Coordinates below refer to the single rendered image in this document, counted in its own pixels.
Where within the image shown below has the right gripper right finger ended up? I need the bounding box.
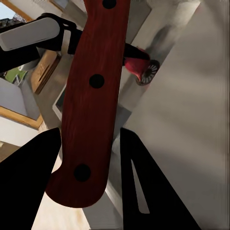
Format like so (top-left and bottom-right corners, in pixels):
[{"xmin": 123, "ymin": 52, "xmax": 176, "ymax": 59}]
[{"xmin": 120, "ymin": 128, "xmax": 201, "ymax": 230}]

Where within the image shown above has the cutting board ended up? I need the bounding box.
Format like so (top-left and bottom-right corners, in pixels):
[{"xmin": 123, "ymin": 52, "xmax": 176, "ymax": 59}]
[{"xmin": 31, "ymin": 50, "xmax": 61, "ymax": 95}]

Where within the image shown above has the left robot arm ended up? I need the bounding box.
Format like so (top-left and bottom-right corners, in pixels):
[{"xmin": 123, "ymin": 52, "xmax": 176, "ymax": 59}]
[{"xmin": 0, "ymin": 13, "xmax": 150, "ymax": 74}]

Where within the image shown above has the parer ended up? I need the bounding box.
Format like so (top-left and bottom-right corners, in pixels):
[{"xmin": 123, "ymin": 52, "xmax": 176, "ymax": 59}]
[{"xmin": 45, "ymin": 0, "xmax": 131, "ymax": 208}]

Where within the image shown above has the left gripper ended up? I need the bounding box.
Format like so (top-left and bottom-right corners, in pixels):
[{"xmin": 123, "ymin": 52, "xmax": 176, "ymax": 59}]
[{"xmin": 124, "ymin": 44, "xmax": 150, "ymax": 60}]

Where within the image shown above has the bowl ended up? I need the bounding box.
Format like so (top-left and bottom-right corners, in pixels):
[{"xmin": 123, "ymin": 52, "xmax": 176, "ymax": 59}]
[{"xmin": 19, "ymin": 47, "xmax": 43, "ymax": 71}]

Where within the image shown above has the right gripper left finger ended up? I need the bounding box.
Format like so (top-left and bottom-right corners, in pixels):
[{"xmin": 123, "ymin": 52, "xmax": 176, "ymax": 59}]
[{"xmin": 0, "ymin": 127, "xmax": 62, "ymax": 230}]

